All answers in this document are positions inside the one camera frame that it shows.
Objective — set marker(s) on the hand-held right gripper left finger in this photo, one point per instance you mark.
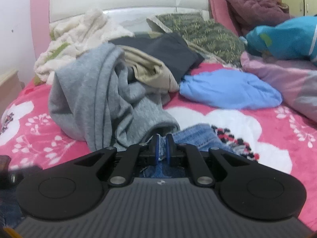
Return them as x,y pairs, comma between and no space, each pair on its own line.
155,151

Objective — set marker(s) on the blue denim jeans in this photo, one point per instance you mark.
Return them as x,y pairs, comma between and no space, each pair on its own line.
195,136

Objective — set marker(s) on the cream fleece blanket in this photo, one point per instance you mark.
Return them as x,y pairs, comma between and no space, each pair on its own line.
81,29

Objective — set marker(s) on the light blue garment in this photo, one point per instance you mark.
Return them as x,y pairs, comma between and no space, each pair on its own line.
227,89

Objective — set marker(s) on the teal pink striped quilt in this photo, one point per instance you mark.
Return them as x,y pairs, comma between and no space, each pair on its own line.
284,37

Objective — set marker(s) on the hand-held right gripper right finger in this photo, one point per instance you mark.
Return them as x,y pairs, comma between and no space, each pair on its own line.
169,151

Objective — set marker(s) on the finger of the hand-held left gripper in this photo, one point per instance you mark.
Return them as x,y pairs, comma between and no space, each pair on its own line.
10,178

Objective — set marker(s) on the wooden nightstand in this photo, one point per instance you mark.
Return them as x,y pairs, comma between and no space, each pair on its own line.
10,89

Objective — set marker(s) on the pink grey floral quilt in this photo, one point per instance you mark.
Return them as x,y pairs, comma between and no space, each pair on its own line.
284,79

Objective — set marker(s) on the red pillow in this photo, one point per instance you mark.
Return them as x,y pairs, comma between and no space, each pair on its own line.
220,10

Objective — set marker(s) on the dark grey garment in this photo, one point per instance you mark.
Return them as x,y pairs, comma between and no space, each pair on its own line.
173,52

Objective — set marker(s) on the beige garment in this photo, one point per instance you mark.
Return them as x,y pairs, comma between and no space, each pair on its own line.
148,67

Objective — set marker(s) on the grey sweater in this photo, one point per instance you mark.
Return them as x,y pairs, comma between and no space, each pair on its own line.
86,99

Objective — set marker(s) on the pink floral bed sheet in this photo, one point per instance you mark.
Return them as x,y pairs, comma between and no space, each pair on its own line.
24,133

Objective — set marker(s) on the green patterned pillow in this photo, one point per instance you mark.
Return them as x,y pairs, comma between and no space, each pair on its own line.
203,29

